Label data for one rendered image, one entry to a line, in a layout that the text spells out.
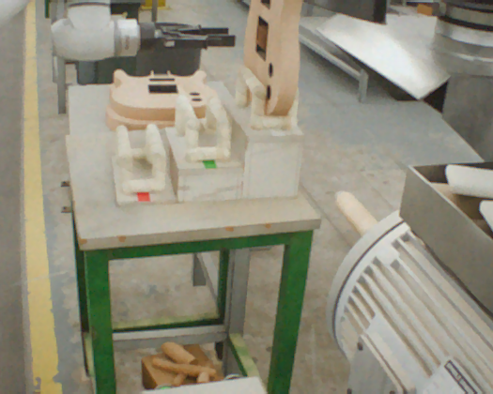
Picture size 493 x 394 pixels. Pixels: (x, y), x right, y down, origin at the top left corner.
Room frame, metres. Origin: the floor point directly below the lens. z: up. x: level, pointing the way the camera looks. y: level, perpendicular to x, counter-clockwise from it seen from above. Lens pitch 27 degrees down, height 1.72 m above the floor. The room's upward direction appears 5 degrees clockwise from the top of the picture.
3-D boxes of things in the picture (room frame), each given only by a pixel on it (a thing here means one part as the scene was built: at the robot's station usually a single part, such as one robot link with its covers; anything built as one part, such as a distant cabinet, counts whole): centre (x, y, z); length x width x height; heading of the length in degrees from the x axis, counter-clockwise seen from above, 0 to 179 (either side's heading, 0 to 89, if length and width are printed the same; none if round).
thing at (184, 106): (1.61, 0.18, 1.12); 0.20 x 0.03 x 0.03; 16
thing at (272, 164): (1.66, -0.01, 1.02); 0.27 x 0.15 x 0.17; 17
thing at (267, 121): (1.57, -0.04, 1.12); 0.11 x 0.03 x 0.03; 107
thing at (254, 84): (1.65, 0.02, 1.20); 0.20 x 0.03 x 0.03; 16
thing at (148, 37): (1.59, 0.26, 1.31); 0.09 x 0.08 x 0.07; 106
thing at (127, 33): (1.57, 0.33, 1.31); 0.09 x 0.06 x 0.09; 16
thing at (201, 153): (1.53, 0.11, 1.04); 0.11 x 0.03 x 0.03; 107
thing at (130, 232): (1.65, 0.20, 0.55); 0.62 x 0.58 x 0.76; 20
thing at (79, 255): (1.82, 0.53, 0.45); 0.05 x 0.05 x 0.90; 20
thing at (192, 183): (1.62, 0.14, 0.98); 0.27 x 0.16 x 0.09; 17
